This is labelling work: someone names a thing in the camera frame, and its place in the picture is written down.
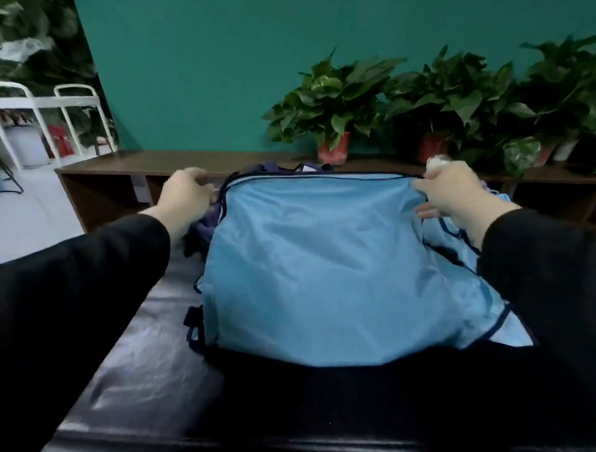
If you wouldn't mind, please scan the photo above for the person's right hand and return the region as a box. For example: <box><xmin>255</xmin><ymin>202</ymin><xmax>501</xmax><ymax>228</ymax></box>
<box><xmin>412</xmin><ymin>160</ymin><xmax>497</xmax><ymax>243</ymax></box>

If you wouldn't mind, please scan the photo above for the person's left hand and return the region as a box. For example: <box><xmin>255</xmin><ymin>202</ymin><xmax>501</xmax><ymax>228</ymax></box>
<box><xmin>151</xmin><ymin>168</ymin><xmax>217</xmax><ymax>242</ymax></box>

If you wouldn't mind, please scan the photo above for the navy blue bag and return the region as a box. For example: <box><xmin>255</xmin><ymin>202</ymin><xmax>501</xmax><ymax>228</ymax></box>
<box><xmin>184</xmin><ymin>163</ymin><xmax>336</xmax><ymax>257</ymax></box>

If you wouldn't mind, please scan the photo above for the light blue vest black trim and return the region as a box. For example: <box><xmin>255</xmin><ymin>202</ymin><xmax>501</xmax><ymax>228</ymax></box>
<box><xmin>421</xmin><ymin>191</ymin><xmax>536</xmax><ymax>348</ymax></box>
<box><xmin>186</xmin><ymin>170</ymin><xmax>471</xmax><ymax>367</ymax></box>

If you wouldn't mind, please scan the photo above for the person's right forearm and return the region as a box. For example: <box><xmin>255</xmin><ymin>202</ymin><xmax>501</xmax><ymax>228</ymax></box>
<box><xmin>470</xmin><ymin>203</ymin><xmax>596</xmax><ymax>392</ymax></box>

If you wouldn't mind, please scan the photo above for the person's left forearm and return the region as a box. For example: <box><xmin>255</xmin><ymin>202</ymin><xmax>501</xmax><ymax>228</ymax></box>
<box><xmin>0</xmin><ymin>209</ymin><xmax>183</xmax><ymax>452</ymax></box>

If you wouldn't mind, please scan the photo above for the wooden shelf cabinet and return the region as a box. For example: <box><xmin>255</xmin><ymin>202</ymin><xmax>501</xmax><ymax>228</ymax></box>
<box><xmin>56</xmin><ymin>151</ymin><xmax>596</xmax><ymax>234</ymax></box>

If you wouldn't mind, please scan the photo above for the green plant in red pot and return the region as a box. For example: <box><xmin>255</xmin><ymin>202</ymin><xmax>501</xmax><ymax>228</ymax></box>
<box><xmin>382</xmin><ymin>47</ymin><xmax>527</xmax><ymax>167</ymax></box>
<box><xmin>263</xmin><ymin>51</ymin><xmax>406</xmax><ymax>167</ymax></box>

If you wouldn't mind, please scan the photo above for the red bottle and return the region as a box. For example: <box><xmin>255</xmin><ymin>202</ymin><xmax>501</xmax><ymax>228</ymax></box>
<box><xmin>48</xmin><ymin>124</ymin><xmax>76</xmax><ymax>158</ymax></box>

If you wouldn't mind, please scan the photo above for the green plant in white pot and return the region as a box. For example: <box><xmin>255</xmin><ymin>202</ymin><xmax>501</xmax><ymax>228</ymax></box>
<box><xmin>503</xmin><ymin>37</ymin><xmax>596</xmax><ymax>178</ymax></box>

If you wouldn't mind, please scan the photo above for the small plant in white pot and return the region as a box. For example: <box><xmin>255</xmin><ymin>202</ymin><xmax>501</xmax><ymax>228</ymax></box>
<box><xmin>2</xmin><ymin>112</ymin><xmax>50</xmax><ymax>169</ymax></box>

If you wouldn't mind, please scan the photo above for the white wheeled cart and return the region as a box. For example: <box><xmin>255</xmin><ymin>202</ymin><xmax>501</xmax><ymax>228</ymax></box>
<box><xmin>0</xmin><ymin>82</ymin><xmax>117</xmax><ymax>173</ymax></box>

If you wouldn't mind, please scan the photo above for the black leather bench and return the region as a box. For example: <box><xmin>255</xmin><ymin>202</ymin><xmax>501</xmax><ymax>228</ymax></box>
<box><xmin>42</xmin><ymin>233</ymin><xmax>596</xmax><ymax>452</ymax></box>

